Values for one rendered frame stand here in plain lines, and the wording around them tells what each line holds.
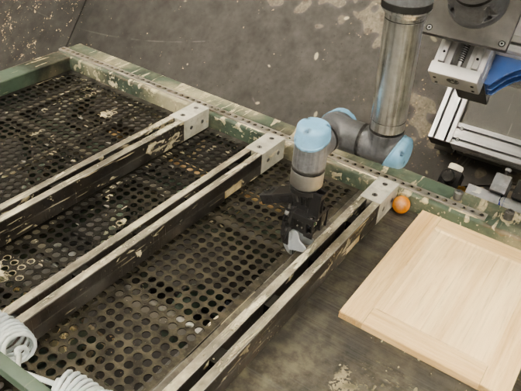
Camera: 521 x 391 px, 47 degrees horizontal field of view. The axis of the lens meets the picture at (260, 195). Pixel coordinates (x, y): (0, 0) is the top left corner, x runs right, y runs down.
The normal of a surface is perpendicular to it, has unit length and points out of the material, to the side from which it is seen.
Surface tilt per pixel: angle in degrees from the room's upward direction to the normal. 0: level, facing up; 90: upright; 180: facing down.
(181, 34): 0
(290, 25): 0
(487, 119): 0
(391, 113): 50
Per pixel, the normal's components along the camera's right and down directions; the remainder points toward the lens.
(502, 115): -0.39, -0.18
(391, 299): 0.07, -0.81
